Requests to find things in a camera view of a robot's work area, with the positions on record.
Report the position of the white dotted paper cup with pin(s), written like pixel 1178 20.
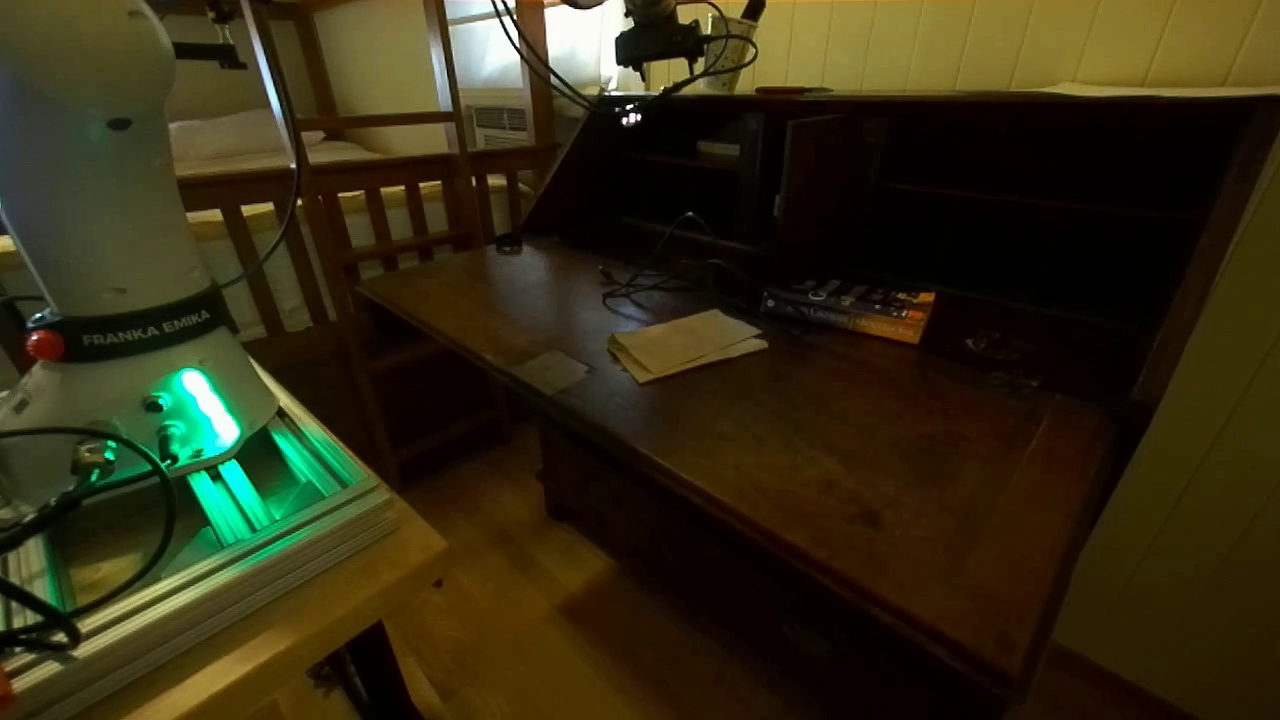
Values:
pixel 730 61

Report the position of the white radiator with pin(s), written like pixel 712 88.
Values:
pixel 503 121

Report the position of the white notepad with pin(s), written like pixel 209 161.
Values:
pixel 686 341

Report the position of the white bed mattress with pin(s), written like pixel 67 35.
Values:
pixel 240 141

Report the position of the wooden chair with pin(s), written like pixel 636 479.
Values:
pixel 386 174

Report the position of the small pale paper square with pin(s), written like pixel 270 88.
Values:
pixel 554 370

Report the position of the dark wooden secretary cabinet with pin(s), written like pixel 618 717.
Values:
pixel 864 464

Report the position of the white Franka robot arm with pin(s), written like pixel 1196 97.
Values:
pixel 92 174

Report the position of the white paper sheet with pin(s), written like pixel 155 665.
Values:
pixel 1160 88

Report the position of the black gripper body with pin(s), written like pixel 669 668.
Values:
pixel 661 35

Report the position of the light wooden table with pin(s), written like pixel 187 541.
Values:
pixel 341 601

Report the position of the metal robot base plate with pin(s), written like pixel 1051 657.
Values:
pixel 265 535

